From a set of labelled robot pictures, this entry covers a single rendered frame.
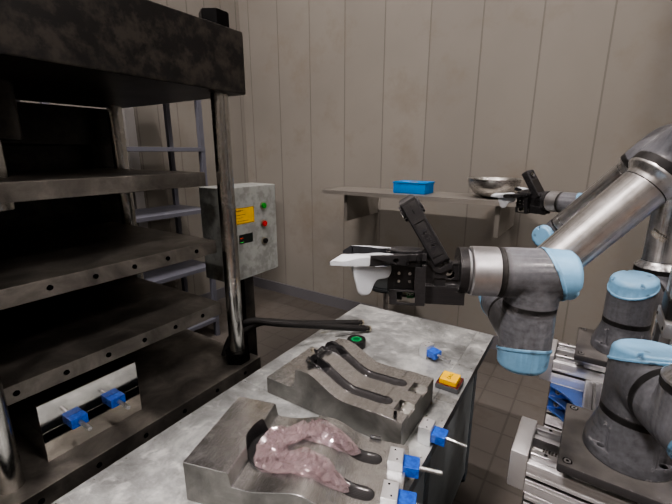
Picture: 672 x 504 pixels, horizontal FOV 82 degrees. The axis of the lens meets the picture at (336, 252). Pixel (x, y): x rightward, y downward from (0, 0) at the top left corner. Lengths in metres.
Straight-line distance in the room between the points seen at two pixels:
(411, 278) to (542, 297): 0.18
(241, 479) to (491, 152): 2.82
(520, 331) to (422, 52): 3.09
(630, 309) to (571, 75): 2.16
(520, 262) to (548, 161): 2.64
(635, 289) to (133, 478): 1.43
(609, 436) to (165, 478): 1.01
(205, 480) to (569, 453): 0.78
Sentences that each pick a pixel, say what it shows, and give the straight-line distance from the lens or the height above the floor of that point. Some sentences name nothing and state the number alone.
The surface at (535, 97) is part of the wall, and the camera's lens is 3.26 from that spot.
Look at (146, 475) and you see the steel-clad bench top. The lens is 1.25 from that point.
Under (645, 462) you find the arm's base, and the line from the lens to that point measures 0.96.
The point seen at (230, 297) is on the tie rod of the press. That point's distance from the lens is 1.55.
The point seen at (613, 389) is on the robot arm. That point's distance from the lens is 0.92.
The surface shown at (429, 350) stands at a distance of 1.64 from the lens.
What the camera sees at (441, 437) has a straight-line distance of 1.23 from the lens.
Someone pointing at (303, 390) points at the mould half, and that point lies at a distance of 1.33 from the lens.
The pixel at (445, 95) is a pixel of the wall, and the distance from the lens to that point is 3.42.
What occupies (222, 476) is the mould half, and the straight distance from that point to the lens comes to 1.05.
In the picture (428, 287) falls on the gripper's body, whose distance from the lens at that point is 0.60.
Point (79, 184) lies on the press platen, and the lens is 1.29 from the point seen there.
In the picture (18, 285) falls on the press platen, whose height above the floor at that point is 1.29.
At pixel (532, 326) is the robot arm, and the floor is 1.37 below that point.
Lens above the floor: 1.61
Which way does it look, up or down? 14 degrees down
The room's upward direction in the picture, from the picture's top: straight up
